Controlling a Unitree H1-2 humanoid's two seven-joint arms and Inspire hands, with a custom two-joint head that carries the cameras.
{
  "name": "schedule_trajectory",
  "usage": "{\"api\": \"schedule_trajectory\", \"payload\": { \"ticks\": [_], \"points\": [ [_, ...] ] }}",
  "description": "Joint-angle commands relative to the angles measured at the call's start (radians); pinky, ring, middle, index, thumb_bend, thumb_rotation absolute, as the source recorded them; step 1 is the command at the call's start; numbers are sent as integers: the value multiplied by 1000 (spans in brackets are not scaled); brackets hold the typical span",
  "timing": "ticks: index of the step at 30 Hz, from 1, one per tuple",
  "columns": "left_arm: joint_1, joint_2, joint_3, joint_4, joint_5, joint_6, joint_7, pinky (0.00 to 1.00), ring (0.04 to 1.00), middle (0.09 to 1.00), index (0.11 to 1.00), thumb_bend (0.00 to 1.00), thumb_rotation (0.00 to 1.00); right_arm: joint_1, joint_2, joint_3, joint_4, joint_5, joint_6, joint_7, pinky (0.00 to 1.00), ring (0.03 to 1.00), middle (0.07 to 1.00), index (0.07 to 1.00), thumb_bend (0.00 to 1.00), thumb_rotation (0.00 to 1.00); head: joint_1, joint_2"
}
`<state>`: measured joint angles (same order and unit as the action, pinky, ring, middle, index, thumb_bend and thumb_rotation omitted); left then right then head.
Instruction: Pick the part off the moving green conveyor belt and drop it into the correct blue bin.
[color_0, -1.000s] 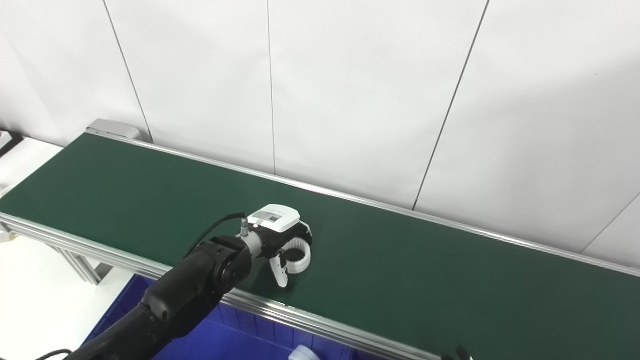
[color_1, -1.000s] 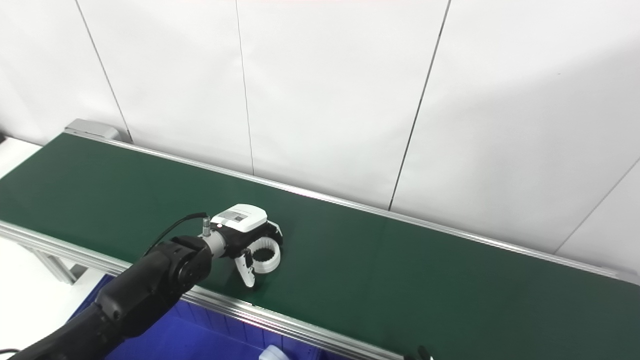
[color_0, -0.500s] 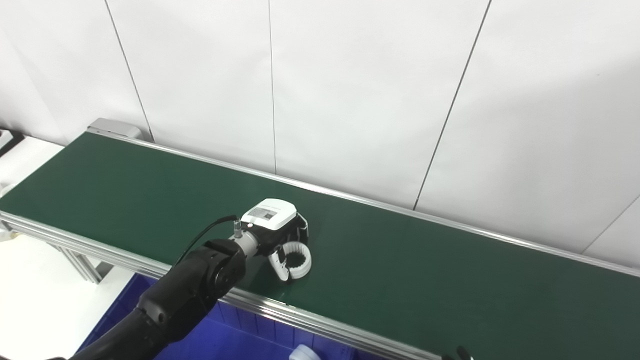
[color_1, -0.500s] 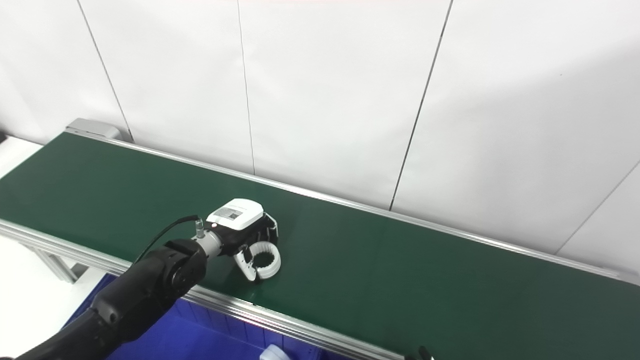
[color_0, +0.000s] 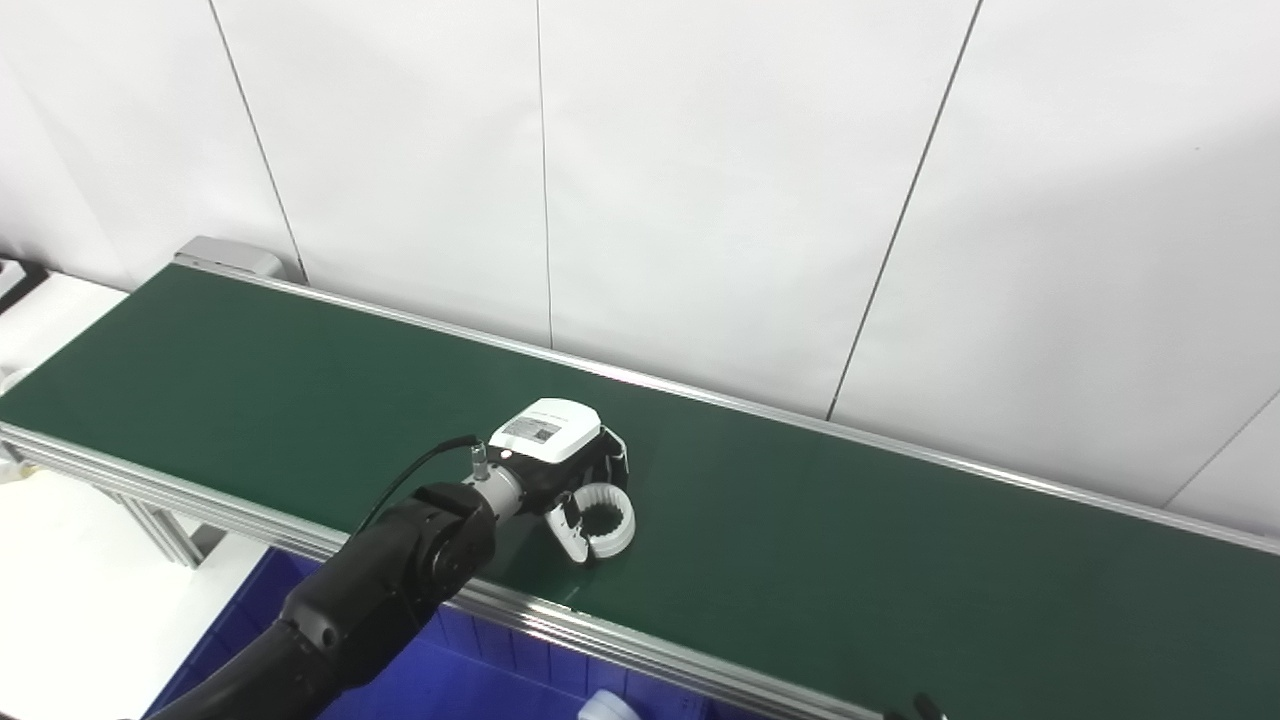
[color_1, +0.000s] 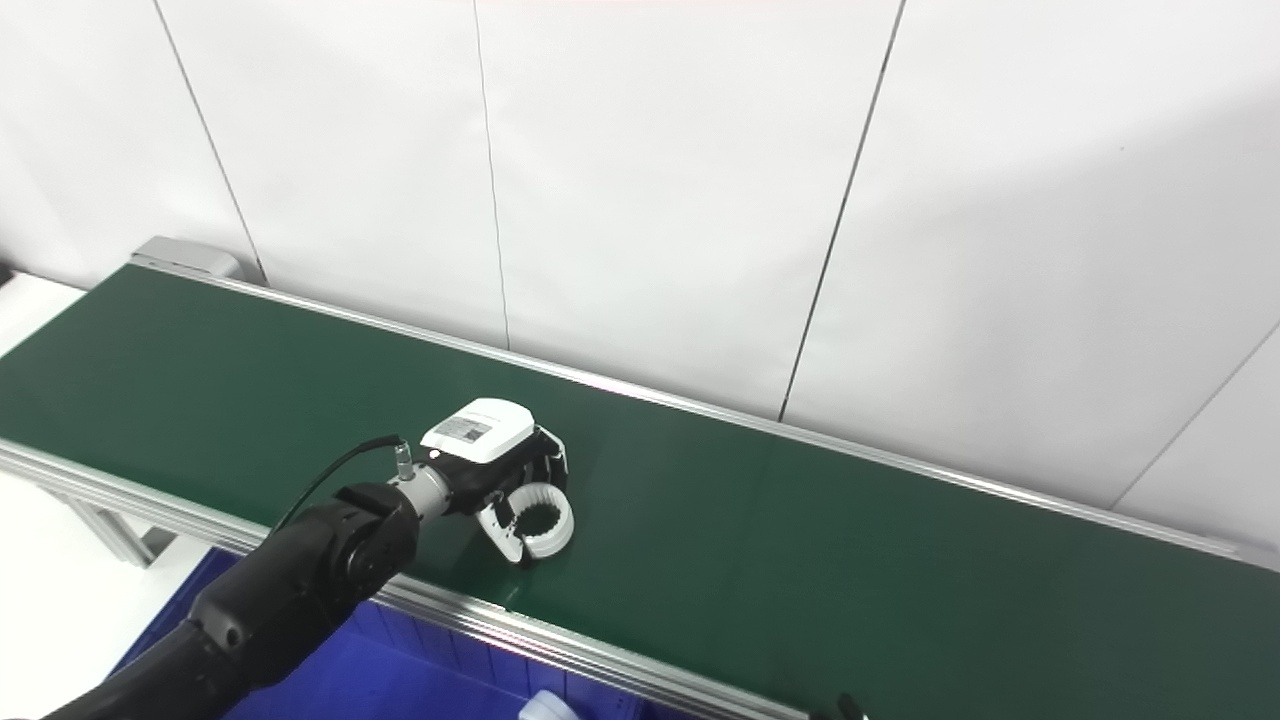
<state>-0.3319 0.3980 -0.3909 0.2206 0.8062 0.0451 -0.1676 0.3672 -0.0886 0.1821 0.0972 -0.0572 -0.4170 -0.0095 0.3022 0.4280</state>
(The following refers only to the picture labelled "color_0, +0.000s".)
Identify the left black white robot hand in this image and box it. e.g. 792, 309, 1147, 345
488, 398, 633, 566

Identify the white toothed ring part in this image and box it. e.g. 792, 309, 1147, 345
578, 690, 641, 720
560, 483, 637, 561

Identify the blue bin with white parts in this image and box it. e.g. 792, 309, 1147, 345
145, 545, 791, 720

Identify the green conveyor belt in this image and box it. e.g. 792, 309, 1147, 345
0, 263, 1280, 720
0, 236, 1280, 720

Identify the aluminium conveyor leg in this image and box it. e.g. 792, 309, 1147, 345
108, 493, 226, 571

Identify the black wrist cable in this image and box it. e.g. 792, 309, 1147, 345
350, 434, 491, 541

